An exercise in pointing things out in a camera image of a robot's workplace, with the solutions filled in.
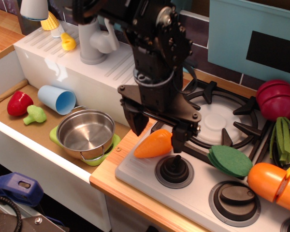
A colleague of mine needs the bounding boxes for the grey toy faucet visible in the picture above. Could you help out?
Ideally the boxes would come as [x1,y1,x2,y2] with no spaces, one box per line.
[78,18,119,65]

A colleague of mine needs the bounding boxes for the middle black stove knob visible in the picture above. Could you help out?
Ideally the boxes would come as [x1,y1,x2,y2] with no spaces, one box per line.
[208,181,261,228]

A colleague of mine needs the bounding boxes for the black braided cable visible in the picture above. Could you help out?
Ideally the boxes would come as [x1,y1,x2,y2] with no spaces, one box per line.
[0,195,23,232]

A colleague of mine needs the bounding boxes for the green felt carrot leaves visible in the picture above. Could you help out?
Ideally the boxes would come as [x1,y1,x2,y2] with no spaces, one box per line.
[207,145,253,178]

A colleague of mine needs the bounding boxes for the left black stove knob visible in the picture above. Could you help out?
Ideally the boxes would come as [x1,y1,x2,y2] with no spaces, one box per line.
[155,155,194,189]

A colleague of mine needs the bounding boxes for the green toy broccoli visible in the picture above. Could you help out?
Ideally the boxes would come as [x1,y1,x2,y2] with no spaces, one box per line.
[23,105,47,125]

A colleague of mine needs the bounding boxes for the yellow toy corn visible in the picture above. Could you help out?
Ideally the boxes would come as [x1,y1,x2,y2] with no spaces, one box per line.
[41,11,59,31]

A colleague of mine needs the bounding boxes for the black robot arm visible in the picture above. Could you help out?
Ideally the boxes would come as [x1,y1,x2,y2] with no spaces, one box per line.
[70,0,201,153]

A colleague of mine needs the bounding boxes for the teal cabinet panel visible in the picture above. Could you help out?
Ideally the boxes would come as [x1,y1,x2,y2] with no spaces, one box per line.
[208,0,290,83]

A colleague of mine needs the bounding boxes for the black gripper with plate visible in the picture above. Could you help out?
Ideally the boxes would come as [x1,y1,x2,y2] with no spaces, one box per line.
[117,70,201,153]

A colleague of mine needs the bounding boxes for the yellow toy pear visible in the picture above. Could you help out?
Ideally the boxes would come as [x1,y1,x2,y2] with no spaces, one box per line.
[60,32,76,51]

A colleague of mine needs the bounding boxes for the large orange toy carrot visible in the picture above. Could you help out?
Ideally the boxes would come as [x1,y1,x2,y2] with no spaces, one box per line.
[247,163,290,211]

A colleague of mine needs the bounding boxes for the small orange plastic carrot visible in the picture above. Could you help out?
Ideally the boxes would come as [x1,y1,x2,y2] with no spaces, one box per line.
[133,129,173,159]

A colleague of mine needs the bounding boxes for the green felt onion stalks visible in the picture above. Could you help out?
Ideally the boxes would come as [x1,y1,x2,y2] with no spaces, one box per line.
[269,117,290,165]

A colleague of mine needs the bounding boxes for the green pot trivet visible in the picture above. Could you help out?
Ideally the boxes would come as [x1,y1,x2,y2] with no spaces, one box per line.
[49,126,120,166]

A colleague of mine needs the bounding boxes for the blue plastic clamp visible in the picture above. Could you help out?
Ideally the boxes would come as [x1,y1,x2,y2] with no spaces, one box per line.
[0,172,44,207]

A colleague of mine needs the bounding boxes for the black stove burner grate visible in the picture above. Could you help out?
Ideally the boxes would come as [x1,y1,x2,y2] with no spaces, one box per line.
[162,81,271,167]

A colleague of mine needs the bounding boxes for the red toy pepper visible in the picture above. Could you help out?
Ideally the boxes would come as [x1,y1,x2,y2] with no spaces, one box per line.
[7,91,33,116]

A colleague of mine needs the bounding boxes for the light blue plastic cup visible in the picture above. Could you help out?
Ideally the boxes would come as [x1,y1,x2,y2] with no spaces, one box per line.
[38,85,76,115]

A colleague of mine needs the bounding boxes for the dark red toy onion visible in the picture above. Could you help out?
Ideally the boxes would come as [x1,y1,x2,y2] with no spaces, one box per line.
[256,79,290,122]

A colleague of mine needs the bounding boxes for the stainless steel pot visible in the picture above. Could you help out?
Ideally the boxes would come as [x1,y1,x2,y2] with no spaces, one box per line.
[56,106,116,161]

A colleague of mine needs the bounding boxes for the white toy sink basin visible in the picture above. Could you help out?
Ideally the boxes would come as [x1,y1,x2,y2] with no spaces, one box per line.
[0,20,165,232]

